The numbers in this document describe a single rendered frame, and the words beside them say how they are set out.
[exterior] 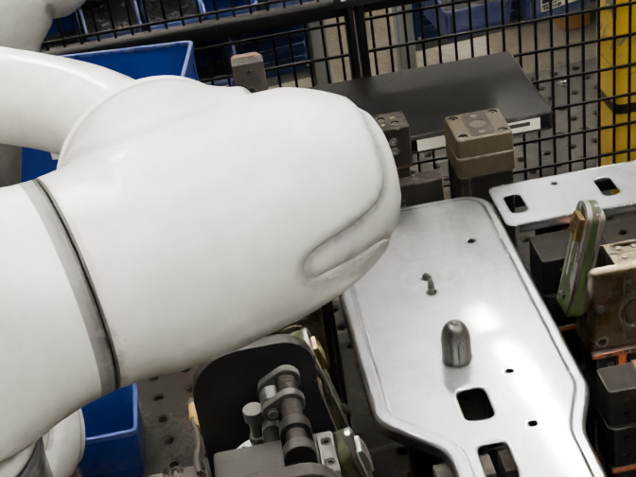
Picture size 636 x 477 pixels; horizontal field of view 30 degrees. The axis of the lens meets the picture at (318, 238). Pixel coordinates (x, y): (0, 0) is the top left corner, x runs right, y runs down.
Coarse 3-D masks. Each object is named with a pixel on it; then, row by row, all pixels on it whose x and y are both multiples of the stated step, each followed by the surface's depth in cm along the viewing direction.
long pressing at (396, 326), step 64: (384, 256) 146; (448, 256) 144; (512, 256) 143; (384, 320) 135; (448, 320) 133; (512, 320) 132; (384, 384) 125; (448, 384) 124; (512, 384) 123; (576, 384) 122; (448, 448) 116; (512, 448) 115; (576, 448) 114
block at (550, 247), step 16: (544, 240) 148; (560, 240) 147; (544, 256) 145; (560, 256) 144; (544, 272) 145; (560, 272) 145; (544, 288) 146; (560, 320) 148; (576, 336) 152; (576, 352) 153
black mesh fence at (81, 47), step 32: (96, 0) 172; (160, 0) 173; (288, 0) 176; (320, 0) 177; (416, 0) 178; (96, 32) 174; (160, 32) 175; (192, 32) 175; (224, 32) 176; (288, 32) 178; (352, 32) 179; (288, 64) 181; (352, 64) 181; (608, 128) 195; (448, 160) 194; (576, 160) 197
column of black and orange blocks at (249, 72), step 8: (232, 56) 154; (240, 56) 153; (248, 56) 153; (256, 56) 153; (232, 64) 151; (240, 64) 151; (248, 64) 151; (256, 64) 151; (232, 72) 154; (240, 72) 152; (248, 72) 152; (256, 72) 152; (264, 72) 152; (240, 80) 152; (248, 80) 152; (256, 80) 152; (264, 80) 153; (248, 88) 153; (256, 88) 153; (264, 88) 153
